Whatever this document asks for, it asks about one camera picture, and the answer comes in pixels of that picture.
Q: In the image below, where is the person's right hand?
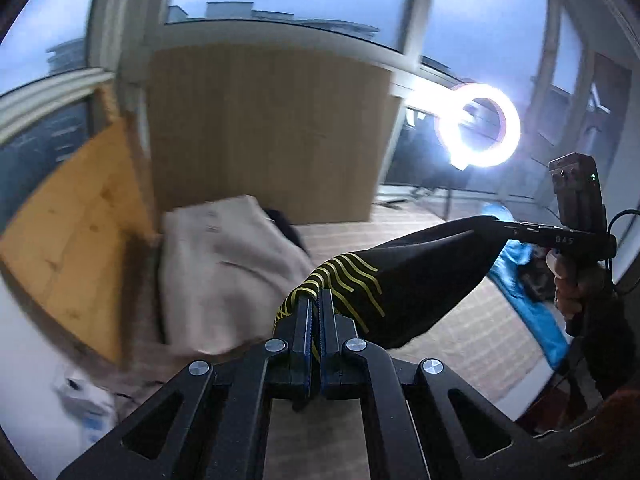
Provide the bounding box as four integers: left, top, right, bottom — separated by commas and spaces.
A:
546, 249, 608, 337

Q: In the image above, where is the black tripod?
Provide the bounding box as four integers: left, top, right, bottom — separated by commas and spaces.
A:
414, 164, 477, 222

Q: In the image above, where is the pink plaid blanket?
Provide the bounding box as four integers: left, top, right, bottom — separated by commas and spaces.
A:
117, 207, 556, 480

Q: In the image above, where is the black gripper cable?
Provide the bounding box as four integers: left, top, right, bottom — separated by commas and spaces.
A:
604, 209, 640, 296

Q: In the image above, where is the narrow wooden plank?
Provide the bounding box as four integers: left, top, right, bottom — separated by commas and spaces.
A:
94, 84, 157, 243

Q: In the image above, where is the dark folded clothing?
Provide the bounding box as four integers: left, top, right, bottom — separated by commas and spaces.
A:
264, 206, 310, 252

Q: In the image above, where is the white power strip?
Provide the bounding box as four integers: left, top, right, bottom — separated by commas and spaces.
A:
54, 374, 117, 438

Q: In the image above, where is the white framed window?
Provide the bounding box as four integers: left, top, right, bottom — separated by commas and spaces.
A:
0, 0, 640, 221

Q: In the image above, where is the beige knit sweater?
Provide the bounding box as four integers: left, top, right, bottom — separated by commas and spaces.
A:
158, 194, 317, 357

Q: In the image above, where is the ring light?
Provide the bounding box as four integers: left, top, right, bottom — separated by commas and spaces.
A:
434, 83, 522, 169

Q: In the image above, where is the large light wooden board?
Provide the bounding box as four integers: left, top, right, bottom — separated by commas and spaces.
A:
146, 44, 405, 227

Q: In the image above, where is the dark red clothing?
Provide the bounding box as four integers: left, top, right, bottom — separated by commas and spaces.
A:
519, 255, 557, 303

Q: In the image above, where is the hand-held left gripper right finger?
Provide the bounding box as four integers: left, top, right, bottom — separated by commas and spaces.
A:
319, 288, 593, 480

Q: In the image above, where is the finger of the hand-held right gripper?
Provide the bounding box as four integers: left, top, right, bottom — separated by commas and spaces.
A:
482, 214, 523, 242

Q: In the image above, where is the black garment with yellow stripes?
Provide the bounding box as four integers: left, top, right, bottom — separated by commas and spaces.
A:
271, 214, 507, 352

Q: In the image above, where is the person's right forearm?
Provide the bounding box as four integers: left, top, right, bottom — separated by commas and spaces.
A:
565, 282, 640, 403

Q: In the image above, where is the pine plank board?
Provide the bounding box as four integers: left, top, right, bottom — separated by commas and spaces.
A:
0, 119, 162, 367

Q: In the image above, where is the blue cloth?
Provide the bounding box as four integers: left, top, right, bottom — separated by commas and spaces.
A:
481, 201, 572, 370

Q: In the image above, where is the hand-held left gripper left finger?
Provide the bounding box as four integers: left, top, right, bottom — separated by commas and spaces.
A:
56, 290, 321, 480

